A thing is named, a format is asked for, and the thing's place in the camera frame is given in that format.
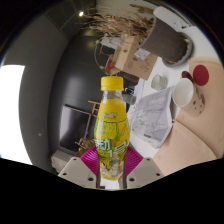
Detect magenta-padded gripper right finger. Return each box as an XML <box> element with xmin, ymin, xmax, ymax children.
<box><xmin>118</xmin><ymin>145</ymin><xmax>165</xmax><ymax>190</ymax></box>

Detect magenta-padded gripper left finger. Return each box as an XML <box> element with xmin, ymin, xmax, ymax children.
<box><xmin>57</xmin><ymin>144</ymin><xmax>102</xmax><ymax>190</ymax></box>

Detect yellow drink bottle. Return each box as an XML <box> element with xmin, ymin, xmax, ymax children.
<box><xmin>93</xmin><ymin>75</ymin><xmax>131</xmax><ymax>182</ymax></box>

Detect grey newspaper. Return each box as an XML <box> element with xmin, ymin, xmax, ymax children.
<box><xmin>128</xmin><ymin>87</ymin><xmax>174</xmax><ymax>149</ymax></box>

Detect wooden easel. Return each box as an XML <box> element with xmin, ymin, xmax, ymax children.
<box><xmin>83</xmin><ymin>99</ymin><xmax>102</xmax><ymax>141</ymax></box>

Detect grey glass bottle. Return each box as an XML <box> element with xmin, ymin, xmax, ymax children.
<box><xmin>122</xmin><ymin>91</ymin><xmax>137</xmax><ymax>106</ymax></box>

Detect cream dotted mug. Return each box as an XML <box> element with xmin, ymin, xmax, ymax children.
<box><xmin>171</xmin><ymin>70</ymin><xmax>206</xmax><ymax>118</ymax></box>

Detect long ceiling light panel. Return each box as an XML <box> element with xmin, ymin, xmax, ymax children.
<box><xmin>0</xmin><ymin>64</ymin><xmax>34</xmax><ymax>166</ymax></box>

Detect small glass jar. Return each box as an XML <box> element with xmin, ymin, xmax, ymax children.
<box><xmin>150</xmin><ymin>73</ymin><xmax>169</xmax><ymax>92</ymax></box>

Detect red box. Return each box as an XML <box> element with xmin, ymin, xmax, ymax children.
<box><xmin>104</xmin><ymin>54</ymin><xmax>116</xmax><ymax>74</ymax></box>

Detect flat round red coaster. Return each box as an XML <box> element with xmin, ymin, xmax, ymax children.
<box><xmin>192</xmin><ymin>64</ymin><xmax>210</xmax><ymax>87</ymax></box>

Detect cardboard box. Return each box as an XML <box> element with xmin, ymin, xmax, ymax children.
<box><xmin>111</xmin><ymin>35</ymin><xmax>158</xmax><ymax>81</ymax></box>

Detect grey plant saucer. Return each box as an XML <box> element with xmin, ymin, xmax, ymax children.
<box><xmin>163</xmin><ymin>31</ymin><xmax>195</xmax><ymax>68</ymax></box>

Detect dried plant in grey pot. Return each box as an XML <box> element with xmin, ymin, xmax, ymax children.
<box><xmin>81</xmin><ymin>6</ymin><xmax>188</xmax><ymax>64</ymax></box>

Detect dark wall screen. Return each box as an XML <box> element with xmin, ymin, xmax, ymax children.
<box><xmin>59</xmin><ymin>104</ymin><xmax>93</xmax><ymax>156</ymax></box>

